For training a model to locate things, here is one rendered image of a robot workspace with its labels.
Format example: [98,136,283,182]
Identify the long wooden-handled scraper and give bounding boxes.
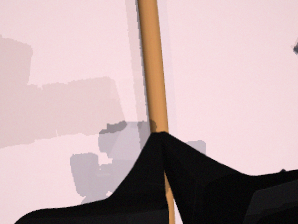
[137,0,176,224]

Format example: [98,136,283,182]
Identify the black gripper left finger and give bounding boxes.
[13,132,169,224]

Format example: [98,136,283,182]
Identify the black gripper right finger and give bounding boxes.
[158,131,298,224]

